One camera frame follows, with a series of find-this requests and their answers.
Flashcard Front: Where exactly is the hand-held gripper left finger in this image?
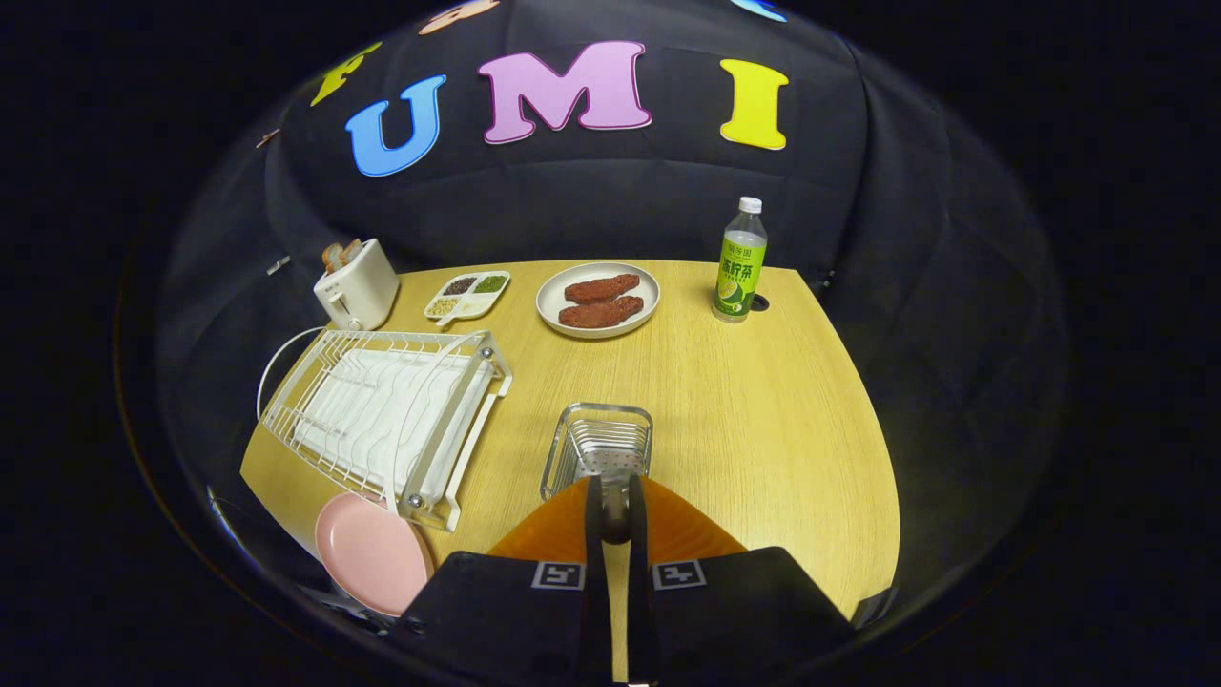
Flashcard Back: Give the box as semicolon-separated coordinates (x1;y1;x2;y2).
386;475;611;687

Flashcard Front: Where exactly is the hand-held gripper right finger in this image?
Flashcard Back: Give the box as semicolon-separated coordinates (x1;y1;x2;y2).
625;475;858;687

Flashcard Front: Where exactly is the metal spoon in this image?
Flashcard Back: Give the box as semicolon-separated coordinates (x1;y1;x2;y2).
596;456;635;547

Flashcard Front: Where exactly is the metal wire basket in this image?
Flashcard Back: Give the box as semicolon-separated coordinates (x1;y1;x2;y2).
540;403;655;504

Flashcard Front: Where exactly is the pink plate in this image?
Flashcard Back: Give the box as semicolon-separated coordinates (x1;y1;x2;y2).
314;491;435;618

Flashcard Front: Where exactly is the white wire dish rack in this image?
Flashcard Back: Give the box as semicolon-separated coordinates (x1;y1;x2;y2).
256;326;514;532

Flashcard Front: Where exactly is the white round plate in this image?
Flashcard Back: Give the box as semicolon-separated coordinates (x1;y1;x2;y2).
536;262;661;340

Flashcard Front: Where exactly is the white ribbed drip tray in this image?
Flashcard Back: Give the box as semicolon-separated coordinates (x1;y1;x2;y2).
291;348;492;507

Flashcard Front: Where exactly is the white divided snack tray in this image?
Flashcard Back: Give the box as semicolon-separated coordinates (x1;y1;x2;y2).
424;271;511;328

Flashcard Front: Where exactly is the green tea bottle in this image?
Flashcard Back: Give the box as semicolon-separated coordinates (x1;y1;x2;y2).
712;197;769;323

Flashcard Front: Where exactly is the white toaster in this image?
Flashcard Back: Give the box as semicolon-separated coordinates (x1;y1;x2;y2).
314;239;401;332

